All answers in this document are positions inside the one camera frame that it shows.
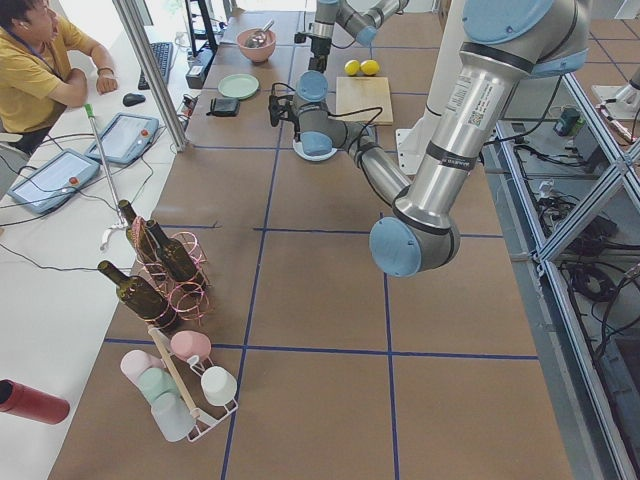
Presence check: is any green wine bottle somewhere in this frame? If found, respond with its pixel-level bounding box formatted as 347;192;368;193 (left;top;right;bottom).
146;219;204;285
97;260;183;333
118;199;156;264

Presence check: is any lower yellow lemon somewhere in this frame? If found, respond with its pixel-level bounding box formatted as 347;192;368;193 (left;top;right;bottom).
344;59;361;77

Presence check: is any wooden cutting board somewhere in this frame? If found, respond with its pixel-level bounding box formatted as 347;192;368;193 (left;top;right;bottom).
336;76;394;126

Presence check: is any upper yellow lemon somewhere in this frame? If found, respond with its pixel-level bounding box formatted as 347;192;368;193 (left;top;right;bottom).
360;59;380;76

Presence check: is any aluminium frame post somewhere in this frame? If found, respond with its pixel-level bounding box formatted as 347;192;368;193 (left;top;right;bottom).
112;0;188;152

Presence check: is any light green plate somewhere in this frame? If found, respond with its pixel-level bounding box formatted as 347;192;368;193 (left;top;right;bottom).
218;74;260;100

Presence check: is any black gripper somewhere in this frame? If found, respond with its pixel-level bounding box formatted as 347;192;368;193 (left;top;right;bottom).
294;31;331;73
268;83;300;131

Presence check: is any pink cup on top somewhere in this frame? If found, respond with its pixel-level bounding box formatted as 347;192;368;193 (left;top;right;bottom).
170;330;212;361

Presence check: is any far teach pendant tablet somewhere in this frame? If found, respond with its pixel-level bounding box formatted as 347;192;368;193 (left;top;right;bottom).
84;112;159;166

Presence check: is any light blue plate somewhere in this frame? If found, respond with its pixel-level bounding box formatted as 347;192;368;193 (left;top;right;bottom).
292;135;337;162

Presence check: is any white wire cup rack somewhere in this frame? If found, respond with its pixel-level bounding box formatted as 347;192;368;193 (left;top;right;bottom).
147;324;240;443

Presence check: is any near teach pendant tablet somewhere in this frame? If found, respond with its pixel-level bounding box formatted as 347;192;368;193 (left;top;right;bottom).
8;149;100;214

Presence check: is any red thermos bottle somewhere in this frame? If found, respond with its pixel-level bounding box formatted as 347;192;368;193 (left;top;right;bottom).
1;379;70;425

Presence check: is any mint green cup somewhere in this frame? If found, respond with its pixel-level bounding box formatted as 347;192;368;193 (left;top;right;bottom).
136;367;177;404

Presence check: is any light blue cup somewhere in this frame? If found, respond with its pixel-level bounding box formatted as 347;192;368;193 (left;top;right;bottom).
151;392;196;442

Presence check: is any black computer mouse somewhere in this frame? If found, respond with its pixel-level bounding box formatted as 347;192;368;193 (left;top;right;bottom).
122;93;146;107

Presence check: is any green wine bottle middle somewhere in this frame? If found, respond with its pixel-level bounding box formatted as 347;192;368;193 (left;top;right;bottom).
146;219;204;285

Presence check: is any metal scoop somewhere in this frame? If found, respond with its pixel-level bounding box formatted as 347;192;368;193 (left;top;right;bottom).
244;19;274;48

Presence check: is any white cup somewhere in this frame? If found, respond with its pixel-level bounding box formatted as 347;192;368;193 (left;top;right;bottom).
200;366;237;407

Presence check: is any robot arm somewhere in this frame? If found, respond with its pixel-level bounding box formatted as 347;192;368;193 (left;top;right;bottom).
269;1;592;277
294;0;409;73

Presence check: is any yellow lemon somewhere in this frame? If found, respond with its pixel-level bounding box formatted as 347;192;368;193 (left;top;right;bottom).
360;59;380;76
344;59;361;77

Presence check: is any green tipped grabber stick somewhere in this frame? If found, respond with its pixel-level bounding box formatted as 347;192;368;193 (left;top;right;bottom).
84;103;127;252

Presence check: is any green wine bottle back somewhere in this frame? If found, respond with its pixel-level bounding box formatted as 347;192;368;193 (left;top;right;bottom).
118;199;156;264

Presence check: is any black keyboard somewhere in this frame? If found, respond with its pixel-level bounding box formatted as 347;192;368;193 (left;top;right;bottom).
136;41;175;92

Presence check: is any pale pink cup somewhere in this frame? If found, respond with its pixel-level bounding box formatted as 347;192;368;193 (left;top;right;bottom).
120;349;165;386

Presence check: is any copper wire bottle rack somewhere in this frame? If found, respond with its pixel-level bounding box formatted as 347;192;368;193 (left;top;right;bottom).
126;215;213;326

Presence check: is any teach pendant tablet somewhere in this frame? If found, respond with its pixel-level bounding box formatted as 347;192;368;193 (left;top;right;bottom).
8;149;100;214
84;112;159;166

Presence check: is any green wine bottle front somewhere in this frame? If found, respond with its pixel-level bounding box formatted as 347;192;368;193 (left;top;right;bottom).
97;260;183;333

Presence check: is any pink bowl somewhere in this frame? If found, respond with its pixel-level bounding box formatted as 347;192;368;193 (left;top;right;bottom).
236;28;276;64

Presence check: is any person in yellow shirt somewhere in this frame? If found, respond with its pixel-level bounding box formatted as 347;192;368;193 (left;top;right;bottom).
1;0;118;155

